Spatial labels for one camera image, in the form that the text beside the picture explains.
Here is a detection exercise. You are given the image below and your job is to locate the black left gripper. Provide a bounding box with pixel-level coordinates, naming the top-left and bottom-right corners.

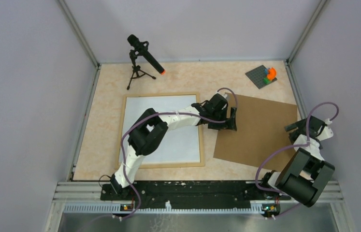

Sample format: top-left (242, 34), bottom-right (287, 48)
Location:
top-left (208, 108), bottom-right (236, 132)

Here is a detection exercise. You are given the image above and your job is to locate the brown cardboard backing board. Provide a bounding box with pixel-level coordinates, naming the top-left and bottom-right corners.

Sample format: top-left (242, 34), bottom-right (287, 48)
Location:
top-left (214, 95), bottom-right (298, 167)

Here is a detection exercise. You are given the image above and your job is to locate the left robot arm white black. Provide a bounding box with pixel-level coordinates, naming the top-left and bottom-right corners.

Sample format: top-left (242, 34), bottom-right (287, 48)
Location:
top-left (110, 92), bottom-right (238, 200)

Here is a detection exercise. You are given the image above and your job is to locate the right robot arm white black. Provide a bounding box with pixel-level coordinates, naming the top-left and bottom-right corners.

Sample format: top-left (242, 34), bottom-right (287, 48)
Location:
top-left (259, 116), bottom-right (335, 207)

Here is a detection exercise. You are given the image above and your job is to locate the grey building brick baseplate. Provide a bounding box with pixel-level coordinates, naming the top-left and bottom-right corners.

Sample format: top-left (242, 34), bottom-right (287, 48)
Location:
top-left (245, 65), bottom-right (269, 89)

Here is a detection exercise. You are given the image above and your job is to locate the colourful toy brick stack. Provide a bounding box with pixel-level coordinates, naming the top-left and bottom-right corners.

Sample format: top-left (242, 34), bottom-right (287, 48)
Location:
top-left (263, 68), bottom-right (277, 85)

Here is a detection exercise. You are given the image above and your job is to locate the black mini tripod stand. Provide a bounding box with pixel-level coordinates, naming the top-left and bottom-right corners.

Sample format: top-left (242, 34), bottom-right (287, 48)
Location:
top-left (127, 50), bottom-right (156, 90)

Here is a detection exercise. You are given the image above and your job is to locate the black microphone orange tip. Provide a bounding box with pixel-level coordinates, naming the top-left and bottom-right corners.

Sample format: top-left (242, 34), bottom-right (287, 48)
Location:
top-left (127, 34), bottom-right (165, 75)

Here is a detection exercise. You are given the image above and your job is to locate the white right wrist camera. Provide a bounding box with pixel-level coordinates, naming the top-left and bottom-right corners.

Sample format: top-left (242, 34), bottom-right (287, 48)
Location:
top-left (318, 118), bottom-right (334, 141)

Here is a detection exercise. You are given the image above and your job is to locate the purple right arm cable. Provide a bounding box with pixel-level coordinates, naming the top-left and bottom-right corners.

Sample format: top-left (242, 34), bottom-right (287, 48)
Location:
top-left (255, 101), bottom-right (340, 220)

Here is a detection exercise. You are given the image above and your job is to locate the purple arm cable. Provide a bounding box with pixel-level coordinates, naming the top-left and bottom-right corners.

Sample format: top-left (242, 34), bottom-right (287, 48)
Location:
top-left (255, 101), bottom-right (340, 220)
top-left (120, 87), bottom-right (239, 221)

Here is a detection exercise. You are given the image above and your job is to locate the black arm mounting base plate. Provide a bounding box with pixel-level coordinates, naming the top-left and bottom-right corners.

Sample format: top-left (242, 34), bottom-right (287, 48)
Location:
top-left (100, 180), bottom-right (278, 209)

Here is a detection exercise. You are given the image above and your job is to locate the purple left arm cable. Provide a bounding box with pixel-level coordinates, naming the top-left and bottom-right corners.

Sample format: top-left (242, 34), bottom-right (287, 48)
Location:
top-left (120, 87), bottom-right (239, 221)

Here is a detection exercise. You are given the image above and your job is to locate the aluminium front rail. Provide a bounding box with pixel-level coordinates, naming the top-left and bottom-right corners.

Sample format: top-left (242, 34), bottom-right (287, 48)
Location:
top-left (52, 181), bottom-right (344, 215)

